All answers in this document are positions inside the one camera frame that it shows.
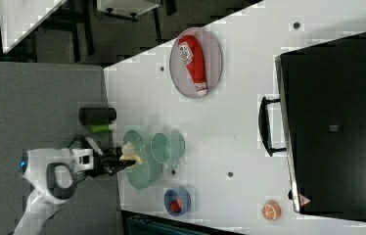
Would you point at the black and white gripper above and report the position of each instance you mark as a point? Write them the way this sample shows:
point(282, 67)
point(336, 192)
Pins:
point(88, 158)

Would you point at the yellow plush peeled banana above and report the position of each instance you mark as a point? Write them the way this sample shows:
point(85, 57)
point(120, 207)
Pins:
point(130, 156)

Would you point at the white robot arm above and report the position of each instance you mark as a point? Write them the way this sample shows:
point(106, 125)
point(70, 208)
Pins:
point(54, 175)

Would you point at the green mug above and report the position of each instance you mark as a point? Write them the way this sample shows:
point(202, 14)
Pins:
point(167, 147)

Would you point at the green cylinder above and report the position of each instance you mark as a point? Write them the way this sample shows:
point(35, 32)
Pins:
point(100, 128)

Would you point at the black cylinder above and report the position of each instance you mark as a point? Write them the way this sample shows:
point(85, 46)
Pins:
point(96, 116)

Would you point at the green bowl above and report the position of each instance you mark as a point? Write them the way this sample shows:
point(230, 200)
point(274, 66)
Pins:
point(146, 170)

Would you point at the blue cup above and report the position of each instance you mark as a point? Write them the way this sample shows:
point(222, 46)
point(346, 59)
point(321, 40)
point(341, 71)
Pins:
point(171, 195)

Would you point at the red toy in cup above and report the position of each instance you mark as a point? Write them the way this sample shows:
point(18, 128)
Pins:
point(176, 205)

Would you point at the red plush ketchup bottle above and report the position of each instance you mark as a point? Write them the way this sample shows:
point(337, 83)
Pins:
point(191, 53)

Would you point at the white cabinet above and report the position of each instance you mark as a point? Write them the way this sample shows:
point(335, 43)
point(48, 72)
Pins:
point(126, 9)

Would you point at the grey round plate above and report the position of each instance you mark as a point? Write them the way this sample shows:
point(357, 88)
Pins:
point(181, 78)

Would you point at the white table in background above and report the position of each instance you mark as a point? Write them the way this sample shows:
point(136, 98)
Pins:
point(18, 18)

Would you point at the orange slice toy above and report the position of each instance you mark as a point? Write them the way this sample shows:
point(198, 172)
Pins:
point(271, 211)

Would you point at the black toaster oven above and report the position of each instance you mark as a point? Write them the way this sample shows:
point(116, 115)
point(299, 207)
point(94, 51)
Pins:
point(322, 96)

